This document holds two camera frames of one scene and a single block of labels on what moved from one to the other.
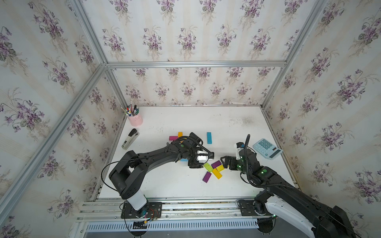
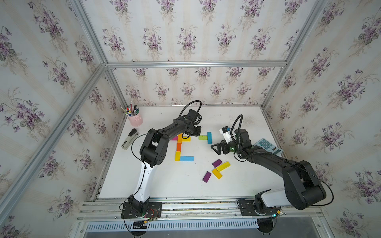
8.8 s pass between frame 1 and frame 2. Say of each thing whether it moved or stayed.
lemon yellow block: stayed
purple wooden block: stayed
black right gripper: moved
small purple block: stayed
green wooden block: moved
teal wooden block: stayed
